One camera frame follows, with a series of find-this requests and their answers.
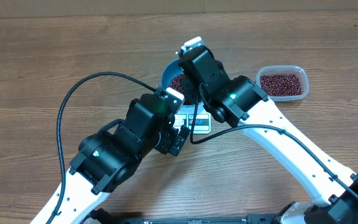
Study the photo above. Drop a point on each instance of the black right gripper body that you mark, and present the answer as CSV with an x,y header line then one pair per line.
x,y
193,90

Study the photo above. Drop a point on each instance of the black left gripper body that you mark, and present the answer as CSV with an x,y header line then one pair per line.
x,y
166,139

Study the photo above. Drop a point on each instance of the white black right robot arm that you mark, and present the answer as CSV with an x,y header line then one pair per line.
x,y
244,106

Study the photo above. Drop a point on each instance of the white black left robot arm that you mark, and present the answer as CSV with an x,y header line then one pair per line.
x,y
112,155

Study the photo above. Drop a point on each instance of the red beans in bowl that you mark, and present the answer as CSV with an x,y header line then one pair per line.
x,y
176,84

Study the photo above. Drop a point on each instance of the teal metal bowl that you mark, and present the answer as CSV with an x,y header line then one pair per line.
x,y
170,71

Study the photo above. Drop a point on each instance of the white digital kitchen scale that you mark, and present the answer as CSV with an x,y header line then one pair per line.
x,y
184,116

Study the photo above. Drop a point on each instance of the clear plastic container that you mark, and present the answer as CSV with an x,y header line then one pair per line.
x,y
281,69

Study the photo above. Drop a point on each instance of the black mounting rail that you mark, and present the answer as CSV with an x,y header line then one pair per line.
x,y
103,217

